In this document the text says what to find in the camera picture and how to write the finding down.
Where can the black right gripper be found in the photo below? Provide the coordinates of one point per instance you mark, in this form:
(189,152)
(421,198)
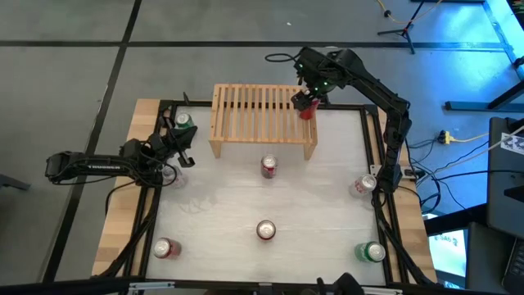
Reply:
(317,71)

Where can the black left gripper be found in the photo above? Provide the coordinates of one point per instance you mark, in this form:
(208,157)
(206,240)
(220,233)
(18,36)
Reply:
(176,138)

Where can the red cola can black script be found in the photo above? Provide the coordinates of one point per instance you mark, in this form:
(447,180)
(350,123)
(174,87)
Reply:
(309,114)

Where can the green soda can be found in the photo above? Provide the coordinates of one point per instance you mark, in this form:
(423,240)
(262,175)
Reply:
(184,119)
(370,251)

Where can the silver diet cola can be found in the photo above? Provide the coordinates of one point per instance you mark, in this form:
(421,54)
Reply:
(363,185)
(179,180)

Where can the black and red cola can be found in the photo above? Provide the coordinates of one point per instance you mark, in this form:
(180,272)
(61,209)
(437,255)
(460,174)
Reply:
(266,229)

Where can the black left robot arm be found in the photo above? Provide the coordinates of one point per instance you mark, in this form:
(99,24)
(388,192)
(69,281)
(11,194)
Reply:
(102,167)

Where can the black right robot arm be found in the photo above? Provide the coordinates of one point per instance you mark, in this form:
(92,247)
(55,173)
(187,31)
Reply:
(380,94)

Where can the wooden slatted shelf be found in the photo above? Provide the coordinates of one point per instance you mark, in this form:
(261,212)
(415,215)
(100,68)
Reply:
(262,123)

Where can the black tripod stand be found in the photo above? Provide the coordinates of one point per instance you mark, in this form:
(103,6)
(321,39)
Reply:
(405,30)

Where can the power strip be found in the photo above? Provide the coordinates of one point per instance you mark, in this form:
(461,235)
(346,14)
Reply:
(413,173)

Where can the yellow power plug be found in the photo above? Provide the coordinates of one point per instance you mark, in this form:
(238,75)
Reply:
(445,137)

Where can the grey chair leg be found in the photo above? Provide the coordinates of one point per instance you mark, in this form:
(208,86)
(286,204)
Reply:
(14,182)

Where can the black desk foot bar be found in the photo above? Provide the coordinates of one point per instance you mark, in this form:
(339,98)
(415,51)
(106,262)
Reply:
(483,104)

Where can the white marker tag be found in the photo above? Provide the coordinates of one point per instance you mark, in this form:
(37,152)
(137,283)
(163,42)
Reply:
(513,143)

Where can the computer monitor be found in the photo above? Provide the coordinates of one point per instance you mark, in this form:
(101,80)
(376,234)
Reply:
(448,256)

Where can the black equipment case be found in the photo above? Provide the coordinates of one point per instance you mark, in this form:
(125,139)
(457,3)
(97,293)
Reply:
(505,184)

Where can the black laptop keyboard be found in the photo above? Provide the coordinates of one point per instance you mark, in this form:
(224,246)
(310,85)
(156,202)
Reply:
(515,266)

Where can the black aluminium table frame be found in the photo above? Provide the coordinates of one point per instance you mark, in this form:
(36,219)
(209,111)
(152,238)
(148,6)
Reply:
(192,104)

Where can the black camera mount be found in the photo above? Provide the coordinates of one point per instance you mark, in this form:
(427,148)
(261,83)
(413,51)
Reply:
(341,284)

